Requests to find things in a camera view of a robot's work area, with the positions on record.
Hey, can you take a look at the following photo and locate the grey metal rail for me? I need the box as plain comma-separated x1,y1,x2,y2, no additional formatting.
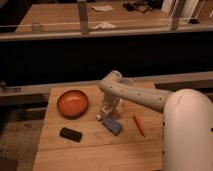
0,71,213,106

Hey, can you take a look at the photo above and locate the blue sponge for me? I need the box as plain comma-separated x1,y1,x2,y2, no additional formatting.
102,116,122,135

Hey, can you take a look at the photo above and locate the clear plastic bottle background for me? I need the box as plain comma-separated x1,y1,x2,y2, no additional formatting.
31,19,44,32

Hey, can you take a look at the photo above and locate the black cables bundle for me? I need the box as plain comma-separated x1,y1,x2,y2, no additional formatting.
122,0,164,14

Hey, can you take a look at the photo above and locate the white plastic bottle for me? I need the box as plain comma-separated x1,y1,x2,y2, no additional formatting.
96,104,115,121

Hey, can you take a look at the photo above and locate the white crumpled paper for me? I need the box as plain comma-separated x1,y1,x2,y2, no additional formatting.
92,22,116,29

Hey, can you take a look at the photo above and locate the clear plastic cup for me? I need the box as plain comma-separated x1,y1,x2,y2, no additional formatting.
121,78,134,86

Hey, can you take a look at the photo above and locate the black rectangular case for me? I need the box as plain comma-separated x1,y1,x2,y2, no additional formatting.
60,127,83,142

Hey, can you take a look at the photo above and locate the grey metal post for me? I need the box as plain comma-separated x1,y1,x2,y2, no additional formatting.
170,0,186,30
77,0,89,34

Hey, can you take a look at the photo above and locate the grey metal post right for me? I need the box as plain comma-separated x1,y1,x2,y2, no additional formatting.
170,0,186,30

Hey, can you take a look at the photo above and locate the white paper sheet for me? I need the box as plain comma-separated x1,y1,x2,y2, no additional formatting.
91,5,113,12

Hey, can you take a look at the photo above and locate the orange ceramic bowl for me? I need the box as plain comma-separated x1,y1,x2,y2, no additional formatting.
57,90,89,118

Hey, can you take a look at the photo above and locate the orange carrot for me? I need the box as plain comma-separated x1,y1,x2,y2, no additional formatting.
133,114,146,137

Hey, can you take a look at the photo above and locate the wooden cutting board table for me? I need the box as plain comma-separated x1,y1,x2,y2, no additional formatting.
33,84,162,171

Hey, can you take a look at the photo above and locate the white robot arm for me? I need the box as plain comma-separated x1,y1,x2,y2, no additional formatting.
99,70,213,171

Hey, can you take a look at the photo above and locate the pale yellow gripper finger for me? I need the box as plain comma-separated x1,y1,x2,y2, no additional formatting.
113,107,123,119

